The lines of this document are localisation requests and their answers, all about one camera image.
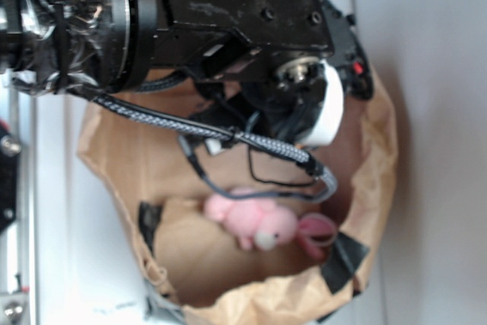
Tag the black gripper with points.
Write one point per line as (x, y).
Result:
(295, 60)

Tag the pink plush bunny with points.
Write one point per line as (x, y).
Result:
(264, 224)

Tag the aluminium frame rail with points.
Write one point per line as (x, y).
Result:
(18, 243)

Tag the brown paper bag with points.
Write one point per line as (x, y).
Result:
(207, 259)

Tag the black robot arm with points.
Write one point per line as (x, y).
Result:
(103, 46)

